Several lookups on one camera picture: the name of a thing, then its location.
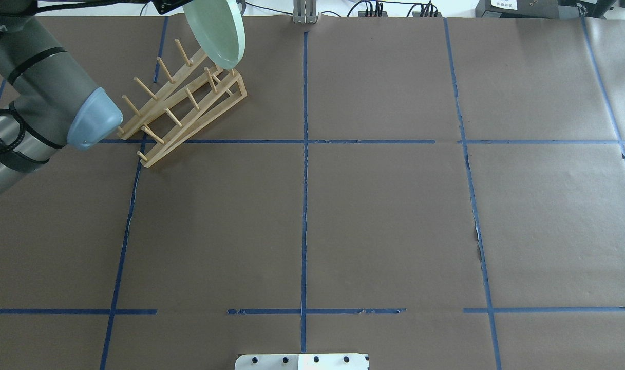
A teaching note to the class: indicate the black computer box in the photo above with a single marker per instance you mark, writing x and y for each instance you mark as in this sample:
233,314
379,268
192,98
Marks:
517,9

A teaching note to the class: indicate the wooden dish rack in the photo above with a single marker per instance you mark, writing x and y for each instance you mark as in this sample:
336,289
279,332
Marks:
198,93

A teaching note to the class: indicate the light green plate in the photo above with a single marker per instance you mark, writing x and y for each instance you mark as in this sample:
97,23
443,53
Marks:
218,28

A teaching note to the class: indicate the aluminium frame post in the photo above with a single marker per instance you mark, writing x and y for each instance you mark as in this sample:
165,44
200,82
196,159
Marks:
305,12

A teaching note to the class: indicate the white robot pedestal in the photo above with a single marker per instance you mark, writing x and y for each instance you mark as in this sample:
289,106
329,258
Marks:
303,361

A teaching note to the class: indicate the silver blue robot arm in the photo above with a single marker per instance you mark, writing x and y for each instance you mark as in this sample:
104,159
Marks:
58,103

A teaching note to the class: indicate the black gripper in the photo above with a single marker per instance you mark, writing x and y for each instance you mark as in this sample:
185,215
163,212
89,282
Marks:
171,5

